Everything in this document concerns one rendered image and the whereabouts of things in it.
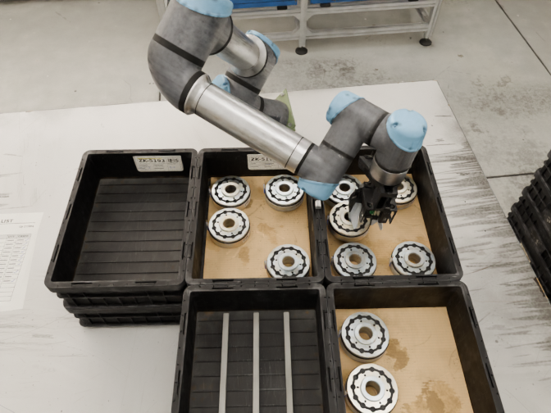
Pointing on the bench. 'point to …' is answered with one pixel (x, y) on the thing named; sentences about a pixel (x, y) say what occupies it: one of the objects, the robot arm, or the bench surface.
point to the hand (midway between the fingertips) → (362, 219)
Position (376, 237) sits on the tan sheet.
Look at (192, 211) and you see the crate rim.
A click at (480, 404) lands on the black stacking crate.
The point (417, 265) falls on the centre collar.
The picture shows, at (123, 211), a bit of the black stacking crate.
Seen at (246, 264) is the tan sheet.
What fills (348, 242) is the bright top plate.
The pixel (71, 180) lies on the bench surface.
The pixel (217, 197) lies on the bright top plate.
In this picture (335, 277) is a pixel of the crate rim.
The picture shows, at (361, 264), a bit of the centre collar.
